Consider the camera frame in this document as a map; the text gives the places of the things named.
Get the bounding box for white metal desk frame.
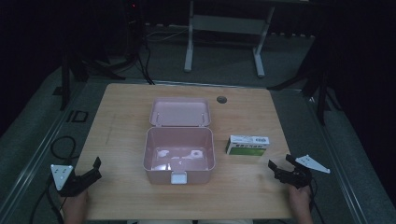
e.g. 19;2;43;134
183;0;276;78

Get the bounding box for green and white medicine box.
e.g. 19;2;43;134
225;134;271;157

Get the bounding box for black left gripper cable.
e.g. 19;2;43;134
29;135;78;224

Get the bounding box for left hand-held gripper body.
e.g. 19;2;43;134
50;163;92;198

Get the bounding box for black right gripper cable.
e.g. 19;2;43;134
308;178;326;224

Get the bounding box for person's right hand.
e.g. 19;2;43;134
287;185;314;213

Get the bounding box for black floor cable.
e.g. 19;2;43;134
136;43;156;86

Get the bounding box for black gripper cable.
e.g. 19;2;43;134
308;178;326;224
29;135;78;224

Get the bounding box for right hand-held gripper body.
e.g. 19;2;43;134
275;154;332;189

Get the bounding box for black tripod stand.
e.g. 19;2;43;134
51;46;126;112
266;34;343;127

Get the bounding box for white floor cable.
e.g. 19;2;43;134
144;27;190;44

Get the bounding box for black computer tower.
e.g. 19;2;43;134
122;0;145;61

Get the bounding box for pink plastic storage box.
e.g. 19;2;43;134
143;96;217;185

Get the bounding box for person's left hand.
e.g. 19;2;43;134
61;189;91;217

